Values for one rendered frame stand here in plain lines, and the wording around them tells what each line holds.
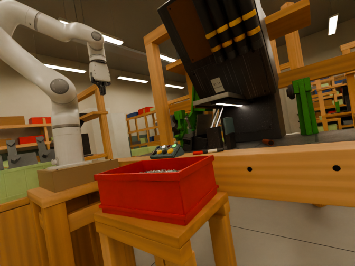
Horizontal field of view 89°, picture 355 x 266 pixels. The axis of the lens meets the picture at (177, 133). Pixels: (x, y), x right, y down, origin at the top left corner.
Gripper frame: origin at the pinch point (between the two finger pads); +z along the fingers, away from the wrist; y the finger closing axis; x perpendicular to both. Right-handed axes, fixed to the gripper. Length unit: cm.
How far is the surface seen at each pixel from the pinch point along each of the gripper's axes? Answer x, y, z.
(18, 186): -44, 32, 45
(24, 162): -71, 23, 33
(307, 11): 93, -59, -20
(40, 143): -74, 11, 20
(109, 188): 39, 27, 42
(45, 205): 7, 35, 48
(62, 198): 8, 29, 47
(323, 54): 153, -1028, -223
